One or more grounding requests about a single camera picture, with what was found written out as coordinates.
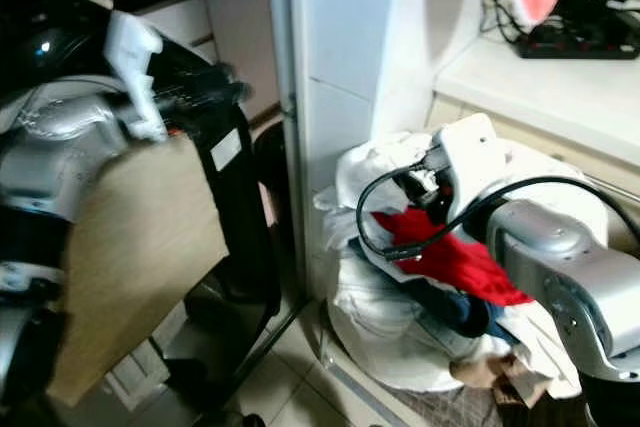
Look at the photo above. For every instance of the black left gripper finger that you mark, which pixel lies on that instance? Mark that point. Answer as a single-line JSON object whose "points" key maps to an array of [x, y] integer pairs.
{"points": [[230, 97], [226, 74]]}

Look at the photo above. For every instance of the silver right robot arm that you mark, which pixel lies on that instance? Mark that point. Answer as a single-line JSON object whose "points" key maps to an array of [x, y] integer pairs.
{"points": [[560, 267]]}

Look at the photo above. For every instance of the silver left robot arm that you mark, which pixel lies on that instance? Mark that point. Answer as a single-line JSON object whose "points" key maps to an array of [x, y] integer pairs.
{"points": [[50, 127]]}

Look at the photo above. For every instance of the red cloth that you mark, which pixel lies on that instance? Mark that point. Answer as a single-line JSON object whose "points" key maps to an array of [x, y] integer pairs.
{"points": [[455, 267]]}

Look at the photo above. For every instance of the dark blue garment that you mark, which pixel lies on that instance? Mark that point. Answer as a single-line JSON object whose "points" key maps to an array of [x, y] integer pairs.
{"points": [[470, 315]]}

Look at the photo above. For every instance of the white cabinet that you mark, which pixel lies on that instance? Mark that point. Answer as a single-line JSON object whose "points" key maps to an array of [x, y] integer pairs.
{"points": [[345, 37]]}

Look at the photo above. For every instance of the black metal stand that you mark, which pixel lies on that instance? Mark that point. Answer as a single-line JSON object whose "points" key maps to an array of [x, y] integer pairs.
{"points": [[245, 227]]}

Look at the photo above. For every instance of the pale laundry bag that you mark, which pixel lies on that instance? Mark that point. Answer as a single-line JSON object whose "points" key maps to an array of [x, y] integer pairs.
{"points": [[380, 332]]}

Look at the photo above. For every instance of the white shelf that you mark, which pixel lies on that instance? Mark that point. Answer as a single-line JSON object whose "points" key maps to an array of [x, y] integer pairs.
{"points": [[550, 87]]}

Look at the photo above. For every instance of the light wooden board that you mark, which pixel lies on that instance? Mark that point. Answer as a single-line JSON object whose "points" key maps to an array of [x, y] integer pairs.
{"points": [[140, 257]]}

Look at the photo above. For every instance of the brown cloth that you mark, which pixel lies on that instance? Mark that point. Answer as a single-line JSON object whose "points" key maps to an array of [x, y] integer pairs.
{"points": [[510, 377]]}

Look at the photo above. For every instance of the black power strip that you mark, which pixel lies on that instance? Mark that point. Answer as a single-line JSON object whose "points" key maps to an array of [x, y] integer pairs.
{"points": [[580, 45]]}

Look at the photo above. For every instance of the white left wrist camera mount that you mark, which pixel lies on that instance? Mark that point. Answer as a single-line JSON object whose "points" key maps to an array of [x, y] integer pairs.
{"points": [[135, 57]]}

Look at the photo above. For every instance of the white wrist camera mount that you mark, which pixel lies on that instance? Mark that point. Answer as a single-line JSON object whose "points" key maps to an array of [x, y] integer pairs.
{"points": [[470, 152], [135, 57]]}

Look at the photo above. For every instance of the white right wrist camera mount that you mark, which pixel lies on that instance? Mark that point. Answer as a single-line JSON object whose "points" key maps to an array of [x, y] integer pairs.
{"points": [[470, 152]]}

